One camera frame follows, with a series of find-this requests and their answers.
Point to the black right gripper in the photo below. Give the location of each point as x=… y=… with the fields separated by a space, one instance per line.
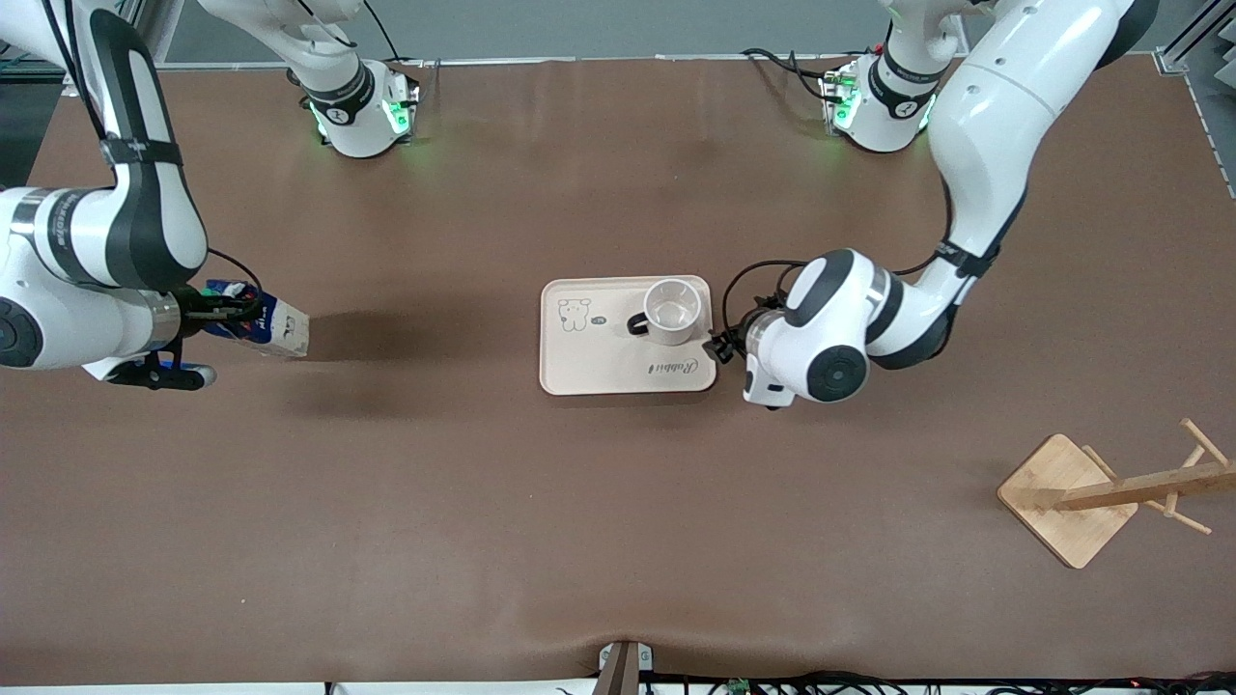
x=200 y=309

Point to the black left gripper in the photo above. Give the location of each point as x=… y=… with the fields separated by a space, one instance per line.
x=736 y=339

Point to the blue milk carton green cap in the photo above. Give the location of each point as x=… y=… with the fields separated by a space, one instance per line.
x=285 y=333

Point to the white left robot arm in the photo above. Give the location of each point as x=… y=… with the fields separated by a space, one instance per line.
x=995 y=116

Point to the cream tray with rabbit print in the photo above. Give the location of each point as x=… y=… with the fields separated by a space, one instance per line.
x=599 y=367

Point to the brown table cover sheet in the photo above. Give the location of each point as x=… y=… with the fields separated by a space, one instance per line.
x=483 y=531

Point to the wooden mug rack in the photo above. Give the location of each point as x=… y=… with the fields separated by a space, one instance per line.
x=1062 y=502

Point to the metal camera pole bracket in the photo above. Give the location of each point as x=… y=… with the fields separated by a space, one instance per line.
x=623 y=671

